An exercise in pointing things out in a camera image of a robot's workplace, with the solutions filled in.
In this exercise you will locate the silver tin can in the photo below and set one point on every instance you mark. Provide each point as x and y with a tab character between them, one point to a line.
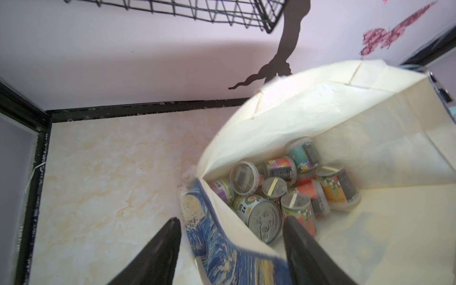
262	216

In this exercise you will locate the purple label small jar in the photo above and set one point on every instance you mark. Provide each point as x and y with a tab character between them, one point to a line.
224	190

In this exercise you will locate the red label seed jar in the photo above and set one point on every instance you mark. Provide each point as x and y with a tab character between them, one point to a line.
298	205

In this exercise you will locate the pink label seed jar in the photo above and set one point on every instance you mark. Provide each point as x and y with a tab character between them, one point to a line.
274	188

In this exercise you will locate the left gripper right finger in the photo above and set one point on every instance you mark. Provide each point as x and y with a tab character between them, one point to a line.
308	263

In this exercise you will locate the green label seed jar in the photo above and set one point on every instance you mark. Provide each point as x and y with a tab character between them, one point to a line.
304	154

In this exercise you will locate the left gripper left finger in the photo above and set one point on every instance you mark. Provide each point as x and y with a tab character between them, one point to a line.
156	263

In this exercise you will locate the black wire basket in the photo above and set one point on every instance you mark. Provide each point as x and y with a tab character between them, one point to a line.
260	14

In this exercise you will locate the clear seed jar grey lid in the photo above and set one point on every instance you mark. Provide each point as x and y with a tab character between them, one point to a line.
245	178

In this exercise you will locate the cream canvas tote bag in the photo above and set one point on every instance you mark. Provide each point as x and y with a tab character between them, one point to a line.
397	141

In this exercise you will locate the orange label seed jar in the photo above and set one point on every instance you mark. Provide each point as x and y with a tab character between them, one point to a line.
338	187

